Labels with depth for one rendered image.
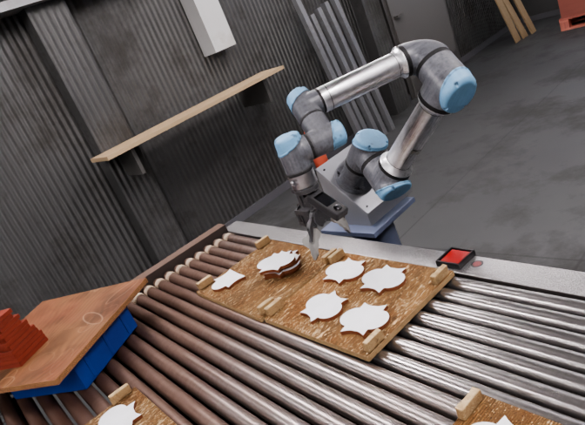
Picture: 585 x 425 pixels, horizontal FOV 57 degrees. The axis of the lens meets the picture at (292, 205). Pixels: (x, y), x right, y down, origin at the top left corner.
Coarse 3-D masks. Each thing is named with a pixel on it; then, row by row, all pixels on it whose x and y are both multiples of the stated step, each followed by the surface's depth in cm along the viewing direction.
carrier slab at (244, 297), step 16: (272, 240) 202; (256, 256) 195; (304, 256) 180; (320, 256) 175; (224, 272) 193; (240, 272) 188; (256, 272) 183; (304, 272) 170; (208, 288) 186; (240, 288) 176; (256, 288) 172; (272, 288) 168; (288, 288) 164; (224, 304) 172; (240, 304) 167; (256, 304) 163
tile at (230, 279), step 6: (222, 276) 188; (228, 276) 186; (234, 276) 184; (240, 276) 182; (216, 282) 185; (222, 282) 183; (228, 282) 181; (234, 282) 180; (216, 288) 181; (222, 288) 180; (228, 288) 179
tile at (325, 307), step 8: (320, 296) 150; (328, 296) 149; (336, 296) 147; (312, 304) 148; (320, 304) 147; (328, 304) 145; (336, 304) 144; (344, 304) 144; (304, 312) 146; (312, 312) 145; (320, 312) 143; (328, 312) 142; (336, 312) 140; (312, 320) 141; (320, 320) 141; (328, 320) 140
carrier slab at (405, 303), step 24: (384, 264) 155; (408, 264) 150; (312, 288) 158; (336, 288) 153; (408, 288) 139; (432, 288) 135; (288, 312) 152; (408, 312) 130; (312, 336) 137; (336, 336) 133; (360, 336) 129
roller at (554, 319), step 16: (224, 240) 227; (448, 288) 136; (464, 304) 130; (480, 304) 127; (496, 304) 123; (512, 304) 121; (528, 320) 117; (544, 320) 114; (560, 320) 112; (576, 320) 109
